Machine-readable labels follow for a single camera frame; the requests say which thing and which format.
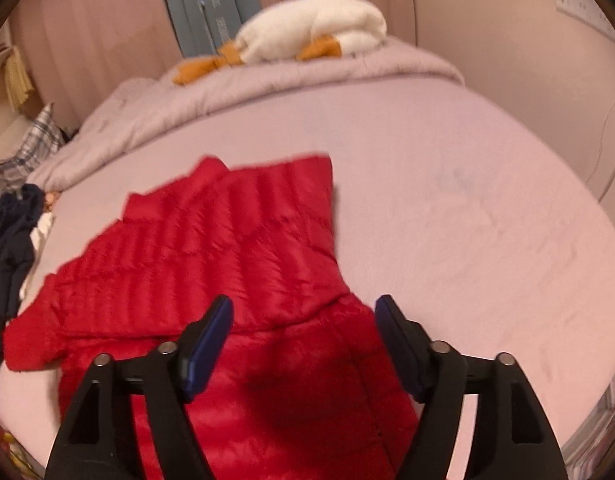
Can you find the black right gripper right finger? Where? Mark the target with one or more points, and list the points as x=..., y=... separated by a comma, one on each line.
x=512, y=438

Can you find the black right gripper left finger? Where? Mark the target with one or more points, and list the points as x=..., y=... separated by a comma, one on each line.
x=97, y=438

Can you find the red down puffer jacket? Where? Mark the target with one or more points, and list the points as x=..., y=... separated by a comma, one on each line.
x=304, y=387

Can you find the dark navy clothes pile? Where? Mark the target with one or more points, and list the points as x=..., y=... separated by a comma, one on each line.
x=19, y=215

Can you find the plaid grey pillow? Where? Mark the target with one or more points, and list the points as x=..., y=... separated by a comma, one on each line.
x=43, y=139

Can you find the grey folded duvet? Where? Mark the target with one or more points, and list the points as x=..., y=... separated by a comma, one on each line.
x=141, y=109

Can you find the yellow tassel hanging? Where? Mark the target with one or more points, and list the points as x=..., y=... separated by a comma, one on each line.
x=18, y=84

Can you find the pink curtain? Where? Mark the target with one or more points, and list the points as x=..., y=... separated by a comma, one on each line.
x=79, y=51

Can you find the blue grey curtain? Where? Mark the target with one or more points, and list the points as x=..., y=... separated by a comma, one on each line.
x=202, y=26

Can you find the white goose plush toy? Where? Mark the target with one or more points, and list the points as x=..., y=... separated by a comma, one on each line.
x=300, y=30

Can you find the white wall power strip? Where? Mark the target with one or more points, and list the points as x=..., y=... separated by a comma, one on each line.
x=589, y=13

